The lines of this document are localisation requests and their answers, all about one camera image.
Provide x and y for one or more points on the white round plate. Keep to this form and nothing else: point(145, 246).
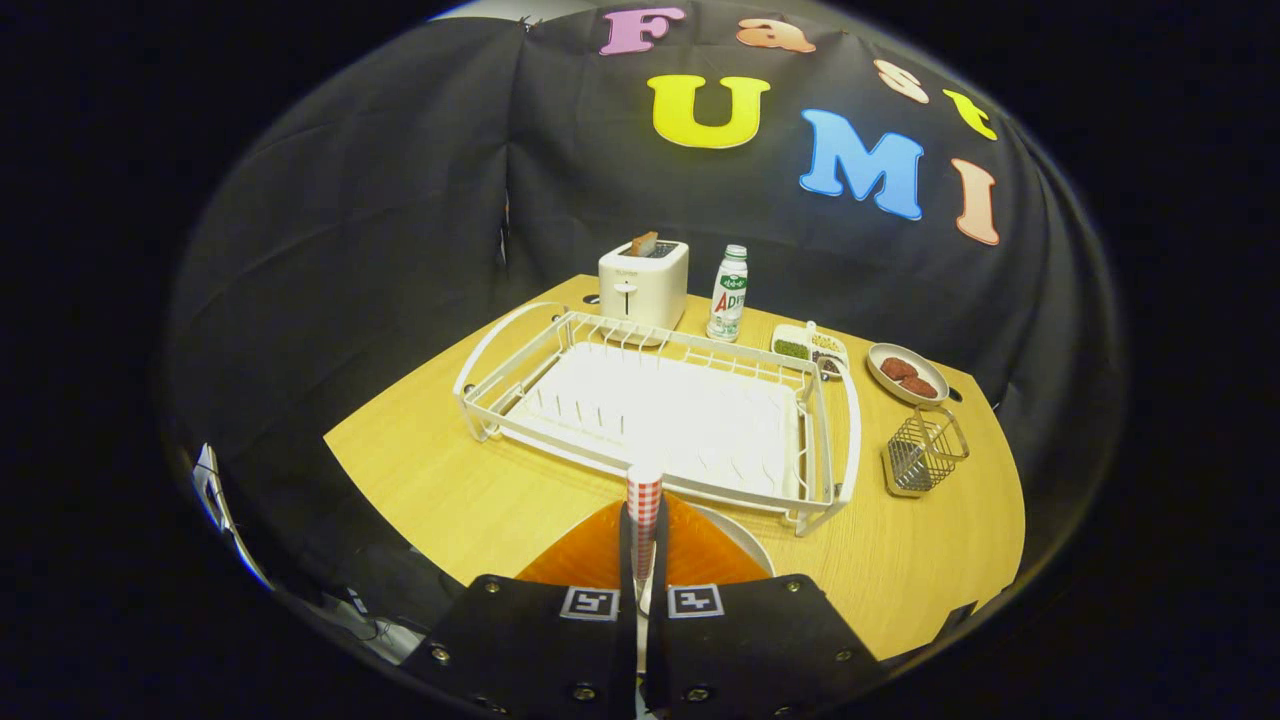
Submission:
point(748, 542)

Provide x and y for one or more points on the brown meat patty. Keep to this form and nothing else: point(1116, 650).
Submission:
point(919, 387)
point(897, 368)

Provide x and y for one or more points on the brown toast slice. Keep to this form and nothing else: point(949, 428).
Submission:
point(645, 244)

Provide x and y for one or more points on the small beige plate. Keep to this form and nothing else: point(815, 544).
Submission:
point(930, 360)

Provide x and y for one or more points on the white toaster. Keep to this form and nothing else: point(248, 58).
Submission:
point(645, 290)

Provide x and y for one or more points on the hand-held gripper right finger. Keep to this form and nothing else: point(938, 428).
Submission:
point(750, 640)

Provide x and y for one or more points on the white green label bottle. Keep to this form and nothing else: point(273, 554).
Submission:
point(728, 295)

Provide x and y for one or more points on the black backdrop cloth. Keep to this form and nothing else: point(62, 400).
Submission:
point(380, 220)

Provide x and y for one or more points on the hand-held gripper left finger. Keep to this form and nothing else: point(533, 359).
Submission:
point(540, 640)

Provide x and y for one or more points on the white divided condiment dish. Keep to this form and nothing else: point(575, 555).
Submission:
point(792, 349)

